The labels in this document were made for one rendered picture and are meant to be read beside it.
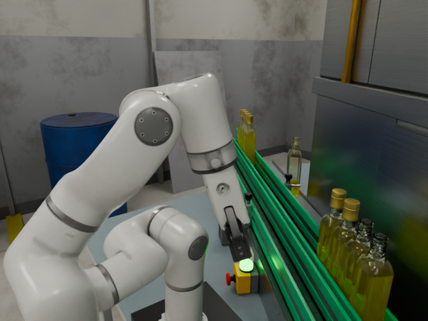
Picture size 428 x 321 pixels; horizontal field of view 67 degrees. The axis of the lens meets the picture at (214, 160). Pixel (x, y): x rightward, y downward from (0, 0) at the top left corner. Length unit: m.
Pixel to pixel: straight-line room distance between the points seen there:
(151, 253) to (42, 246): 0.26
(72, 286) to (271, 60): 4.26
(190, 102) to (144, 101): 0.08
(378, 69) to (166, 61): 2.74
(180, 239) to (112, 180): 0.35
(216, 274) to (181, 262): 0.46
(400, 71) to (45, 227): 0.82
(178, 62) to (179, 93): 3.12
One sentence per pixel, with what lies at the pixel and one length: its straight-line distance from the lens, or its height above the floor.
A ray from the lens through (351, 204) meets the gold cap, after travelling 0.80.
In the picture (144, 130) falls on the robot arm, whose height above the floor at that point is 1.40.
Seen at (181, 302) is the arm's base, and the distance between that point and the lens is 0.82.
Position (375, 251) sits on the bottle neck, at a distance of 0.74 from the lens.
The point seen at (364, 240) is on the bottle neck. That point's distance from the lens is 0.79.
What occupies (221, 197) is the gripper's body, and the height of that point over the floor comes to 1.29.
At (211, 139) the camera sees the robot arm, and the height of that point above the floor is 1.37.
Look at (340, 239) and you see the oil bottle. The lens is 0.83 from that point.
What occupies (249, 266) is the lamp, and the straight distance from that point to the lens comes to 1.07.
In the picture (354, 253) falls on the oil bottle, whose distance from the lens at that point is 0.79.
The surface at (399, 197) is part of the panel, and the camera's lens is 0.88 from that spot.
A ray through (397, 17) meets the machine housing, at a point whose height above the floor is 1.57.
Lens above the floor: 1.49
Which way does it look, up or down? 19 degrees down
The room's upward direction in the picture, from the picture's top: straight up
